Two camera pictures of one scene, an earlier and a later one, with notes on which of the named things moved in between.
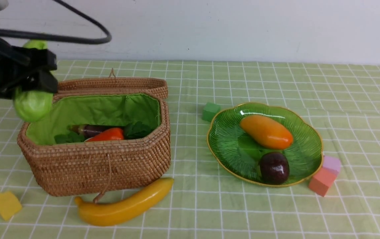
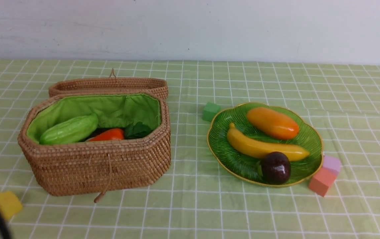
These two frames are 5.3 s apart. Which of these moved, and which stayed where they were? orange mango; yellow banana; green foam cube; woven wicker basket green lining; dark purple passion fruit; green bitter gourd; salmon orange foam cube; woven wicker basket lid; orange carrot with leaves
Moved: orange mango; yellow banana; green bitter gourd
Stayed: woven wicker basket green lining; green foam cube; woven wicker basket lid; salmon orange foam cube; dark purple passion fruit; orange carrot with leaves
